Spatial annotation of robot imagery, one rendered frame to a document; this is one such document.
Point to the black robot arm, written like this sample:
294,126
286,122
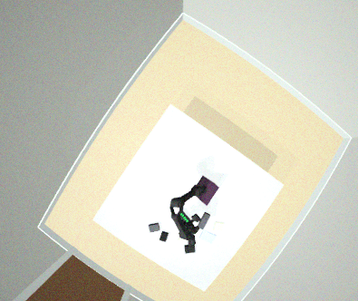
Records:
179,203

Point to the dark grey switch controller unit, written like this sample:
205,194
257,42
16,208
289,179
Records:
184,217

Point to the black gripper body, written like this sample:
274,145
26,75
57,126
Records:
195,218

